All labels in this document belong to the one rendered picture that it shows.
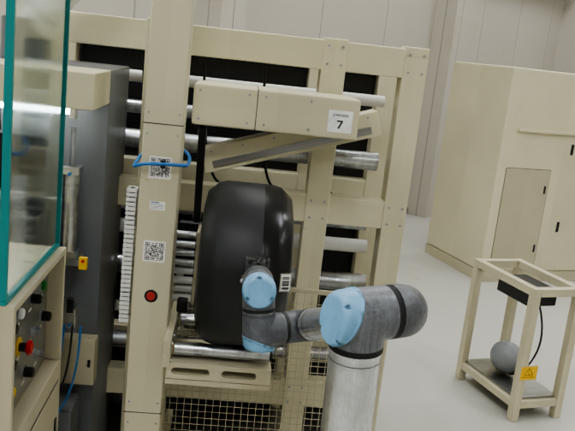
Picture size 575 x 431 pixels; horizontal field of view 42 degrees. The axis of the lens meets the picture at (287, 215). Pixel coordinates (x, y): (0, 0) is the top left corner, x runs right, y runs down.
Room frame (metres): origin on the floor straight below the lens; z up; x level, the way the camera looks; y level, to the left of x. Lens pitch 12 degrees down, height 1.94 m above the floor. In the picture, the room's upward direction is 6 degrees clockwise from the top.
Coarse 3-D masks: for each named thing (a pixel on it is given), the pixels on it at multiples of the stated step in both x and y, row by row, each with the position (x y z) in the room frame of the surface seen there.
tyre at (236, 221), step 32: (224, 192) 2.48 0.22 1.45; (256, 192) 2.50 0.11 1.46; (224, 224) 2.36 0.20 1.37; (256, 224) 2.38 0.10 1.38; (288, 224) 2.42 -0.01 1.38; (224, 256) 2.31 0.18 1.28; (256, 256) 2.32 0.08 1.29; (288, 256) 2.36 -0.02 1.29; (224, 288) 2.29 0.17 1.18; (224, 320) 2.32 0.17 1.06
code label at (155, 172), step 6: (150, 156) 2.47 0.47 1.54; (156, 156) 2.47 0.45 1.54; (162, 156) 2.47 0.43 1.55; (150, 168) 2.47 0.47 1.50; (156, 168) 2.47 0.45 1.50; (162, 168) 2.47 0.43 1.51; (168, 168) 2.48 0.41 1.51; (150, 174) 2.47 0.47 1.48; (156, 174) 2.47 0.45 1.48; (162, 174) 2.47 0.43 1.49; (168, 174) 2.48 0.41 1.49
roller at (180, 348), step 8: (176, 344) 2.42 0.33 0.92; (184, 344) 2.42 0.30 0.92; (192, 344) 2.43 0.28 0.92; (200, 344) 2.43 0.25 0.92; (208, 344) 2.44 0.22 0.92; (176, 352) 2.41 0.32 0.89; (184, 352) 2.41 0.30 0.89; (192, 352) 2.41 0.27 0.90; (200, 352) 2.41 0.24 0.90; (208, 352) 2.42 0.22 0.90; (216, 352) 2.42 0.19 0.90; (224, 352) 2.42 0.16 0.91; (232, 352) 2.42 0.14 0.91; (240, 352) 2.43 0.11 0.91; (248, 352) 2.43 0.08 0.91; (256, 352) 2.43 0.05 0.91; (272, 352) 2.44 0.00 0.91; (256, 360) 2.44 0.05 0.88; (264, 360) 2.44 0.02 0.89
